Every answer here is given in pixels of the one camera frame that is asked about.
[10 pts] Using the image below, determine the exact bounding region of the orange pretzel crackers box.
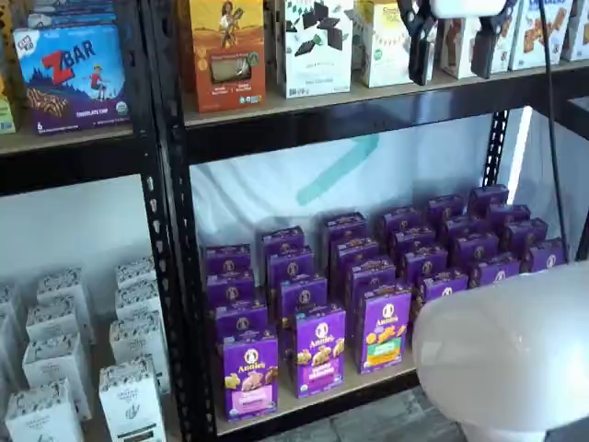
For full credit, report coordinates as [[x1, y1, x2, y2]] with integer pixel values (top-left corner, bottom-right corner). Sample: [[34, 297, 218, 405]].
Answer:
[[434, 16, 514, 79]]

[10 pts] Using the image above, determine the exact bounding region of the white patterned-top tall box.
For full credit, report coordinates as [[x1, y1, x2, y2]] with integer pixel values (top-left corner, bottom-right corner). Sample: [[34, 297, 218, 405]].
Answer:
[[0, 284, 16, 319], [5, 379, 85, 442], [36, 269, 85, 305], [21, 333, 93, 421], [109, 312, 166, 369], [114, 280, 161, 321], [26, 301, 79, 342], [114, 257, 157, 289], [98, 356, 167, 442]]

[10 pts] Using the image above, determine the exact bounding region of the purple Annie's snack box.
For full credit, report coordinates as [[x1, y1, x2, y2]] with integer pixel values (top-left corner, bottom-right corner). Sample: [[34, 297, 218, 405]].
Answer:
[[260, 225, 306, 259], [426, 194, 466, 222], [503, 218, 549, 252], [522, 238, 568, 273], [468, 184, 510, 211], [344, 258, 398, 296], [401, 248, 449, 285], [331, 237, 382, 273], [390, 227, 437, 257], [214, 298, 270, 340], [267, 246, 317, 286], [278, 274, 329, 319], [206, 271, 257, 305], [487, 204, 533, 231], [451, 233, 501, 266], [379, 206, 423, 236], [439, 215, 483, 243], [203, 243, 253, 277], [323, 212, 368, 245]]

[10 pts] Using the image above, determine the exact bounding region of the blue ZBar snack box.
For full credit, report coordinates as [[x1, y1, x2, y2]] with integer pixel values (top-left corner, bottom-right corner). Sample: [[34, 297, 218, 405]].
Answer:
[[25, 0, 119, 29], [12, 25, 133, 135]]

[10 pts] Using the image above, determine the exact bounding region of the purple Annie's box violet patch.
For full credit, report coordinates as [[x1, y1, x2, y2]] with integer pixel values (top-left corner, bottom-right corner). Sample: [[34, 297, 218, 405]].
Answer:
[[294, 303, 348, 400]]

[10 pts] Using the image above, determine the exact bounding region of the purple Annie's hidden veggie box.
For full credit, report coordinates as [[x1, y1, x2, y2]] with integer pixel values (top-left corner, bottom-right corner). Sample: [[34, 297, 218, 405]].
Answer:
[[358, 283, 413, 375]]

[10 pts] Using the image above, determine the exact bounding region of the white small boxes group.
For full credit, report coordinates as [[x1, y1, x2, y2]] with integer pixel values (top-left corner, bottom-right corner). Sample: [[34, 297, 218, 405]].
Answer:
[[0, 275, 176, 442]]

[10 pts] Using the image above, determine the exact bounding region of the white backdrop sheet teal stripe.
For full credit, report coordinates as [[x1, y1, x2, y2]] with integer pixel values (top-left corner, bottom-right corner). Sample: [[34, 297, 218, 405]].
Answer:
[[189, 108, 572, 259]]

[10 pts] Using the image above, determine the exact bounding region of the yellow Bobo's snack box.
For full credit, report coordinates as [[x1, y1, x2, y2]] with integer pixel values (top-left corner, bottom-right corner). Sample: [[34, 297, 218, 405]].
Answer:
[[0, 0, 24, 135]]

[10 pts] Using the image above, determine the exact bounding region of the orange-yellow Revival snack box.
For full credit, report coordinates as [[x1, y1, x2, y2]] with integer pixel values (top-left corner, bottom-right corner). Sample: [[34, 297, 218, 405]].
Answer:
[[189, 0, 267, 114]]

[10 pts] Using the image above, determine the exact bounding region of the Simple Mills soft bars box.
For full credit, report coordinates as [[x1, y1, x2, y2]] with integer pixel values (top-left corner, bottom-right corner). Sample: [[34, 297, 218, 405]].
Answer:
[[356, 0, 415, 88]]

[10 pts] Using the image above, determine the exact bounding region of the Simple Mills chocolate thins box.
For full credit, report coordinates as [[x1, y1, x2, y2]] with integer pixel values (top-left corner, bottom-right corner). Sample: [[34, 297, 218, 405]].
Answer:
[[283, 0, 354, 99]]

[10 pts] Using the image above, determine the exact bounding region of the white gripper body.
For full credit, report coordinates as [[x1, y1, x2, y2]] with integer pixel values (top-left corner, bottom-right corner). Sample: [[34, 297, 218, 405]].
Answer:
[[430, 0, 508, 20]]

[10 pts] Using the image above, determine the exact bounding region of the blue sea salt crackers box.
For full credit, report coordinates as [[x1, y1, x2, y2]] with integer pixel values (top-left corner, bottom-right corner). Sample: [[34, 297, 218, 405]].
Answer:
[[508, 0, 577, 72]]

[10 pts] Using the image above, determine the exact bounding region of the purple Annie's box yellow patch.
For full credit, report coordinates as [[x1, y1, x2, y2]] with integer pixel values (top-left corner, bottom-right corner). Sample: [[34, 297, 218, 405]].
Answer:
[[416, 270, 470, 314]]

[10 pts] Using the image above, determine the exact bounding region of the black metal shelving rack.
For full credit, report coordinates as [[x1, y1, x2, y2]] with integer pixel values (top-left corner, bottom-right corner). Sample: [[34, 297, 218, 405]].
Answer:
[[0, 0, 194, 442], [140, 0, 589, 442]]

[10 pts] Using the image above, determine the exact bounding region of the purple Annie's box pink patch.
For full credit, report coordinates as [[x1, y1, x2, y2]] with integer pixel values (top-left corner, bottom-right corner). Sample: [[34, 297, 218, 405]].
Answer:
[[223, 328, 280, 423]]

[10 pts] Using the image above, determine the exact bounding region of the white snack box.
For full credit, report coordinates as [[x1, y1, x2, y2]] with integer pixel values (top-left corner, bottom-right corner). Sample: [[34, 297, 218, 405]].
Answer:
[[561, 0, 589, 62]]

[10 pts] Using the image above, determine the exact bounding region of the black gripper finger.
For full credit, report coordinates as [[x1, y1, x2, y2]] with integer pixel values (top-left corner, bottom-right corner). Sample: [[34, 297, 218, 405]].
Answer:
[[397, 0, 438, 87], [469, 13, 509, 81]]

